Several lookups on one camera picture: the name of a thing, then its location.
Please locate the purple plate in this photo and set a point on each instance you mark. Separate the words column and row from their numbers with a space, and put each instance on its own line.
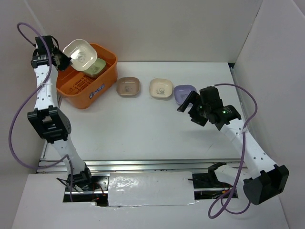
column 181, row 92

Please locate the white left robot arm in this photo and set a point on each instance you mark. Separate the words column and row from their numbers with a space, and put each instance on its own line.
column 52, row 124

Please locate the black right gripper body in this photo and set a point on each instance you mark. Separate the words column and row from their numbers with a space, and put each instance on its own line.
column 198, row 112

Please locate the cream panda plate back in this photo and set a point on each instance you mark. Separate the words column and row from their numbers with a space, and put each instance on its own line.
column 161, row 88

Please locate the green panda plate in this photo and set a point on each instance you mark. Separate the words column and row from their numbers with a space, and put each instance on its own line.
column 96, row 69

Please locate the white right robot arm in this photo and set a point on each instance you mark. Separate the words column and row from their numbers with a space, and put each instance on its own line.
column 264, row 178

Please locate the brown panda plate back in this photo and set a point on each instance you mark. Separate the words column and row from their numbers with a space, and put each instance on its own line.
column 128, row 86

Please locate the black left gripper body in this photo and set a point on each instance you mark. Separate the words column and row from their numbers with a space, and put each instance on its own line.
column 65, row 60

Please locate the orange plastic bin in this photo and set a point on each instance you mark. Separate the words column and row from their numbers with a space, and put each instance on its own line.
column 80, row 90

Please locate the cream panda plate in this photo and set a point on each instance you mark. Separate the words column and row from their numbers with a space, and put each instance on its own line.
column 161, row 88
column 82, row 54

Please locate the aluminium rail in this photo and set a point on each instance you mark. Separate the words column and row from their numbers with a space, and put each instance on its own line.
column 98, row 166

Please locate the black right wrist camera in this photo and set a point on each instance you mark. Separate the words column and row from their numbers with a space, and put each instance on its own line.
column 210, row 97

